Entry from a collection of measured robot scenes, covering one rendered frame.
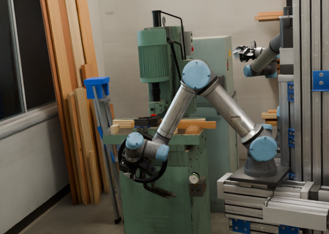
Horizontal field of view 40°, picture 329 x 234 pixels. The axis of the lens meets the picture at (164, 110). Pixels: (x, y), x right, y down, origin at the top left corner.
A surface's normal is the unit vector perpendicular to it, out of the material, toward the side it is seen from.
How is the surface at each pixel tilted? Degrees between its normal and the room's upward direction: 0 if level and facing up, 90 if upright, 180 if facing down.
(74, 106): 87
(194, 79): 84
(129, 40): 90
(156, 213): 90
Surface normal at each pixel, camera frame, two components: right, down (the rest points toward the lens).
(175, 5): -0.26, 0.19
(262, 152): -0.02, 0.29
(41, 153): 0.96, -0.02
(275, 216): -0.50, 0.19
